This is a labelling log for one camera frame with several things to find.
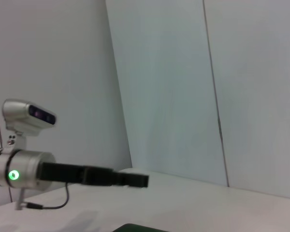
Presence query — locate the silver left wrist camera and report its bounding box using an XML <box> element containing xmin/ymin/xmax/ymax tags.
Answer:
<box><xmin>2</xmin><ymin>98</ymin><xmax>58</xmax><ymax>155</ymax></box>

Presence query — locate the left gripper cable with plug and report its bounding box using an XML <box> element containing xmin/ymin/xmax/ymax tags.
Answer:
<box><xmin>15</xmin><ymin>183</ymin><xmax>71</xmax><ymax>211</ymax></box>

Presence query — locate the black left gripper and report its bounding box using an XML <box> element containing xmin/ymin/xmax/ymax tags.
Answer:
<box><xmin>39</xmin><ymin>161</ymin><xmax>150</xmax><ymax>189</ymax></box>

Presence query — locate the green glasses case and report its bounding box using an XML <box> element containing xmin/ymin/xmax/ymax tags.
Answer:
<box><xmin>113</xmin><ymin>223</ymin><xmax>171</xmax><ymax>232</ymax></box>

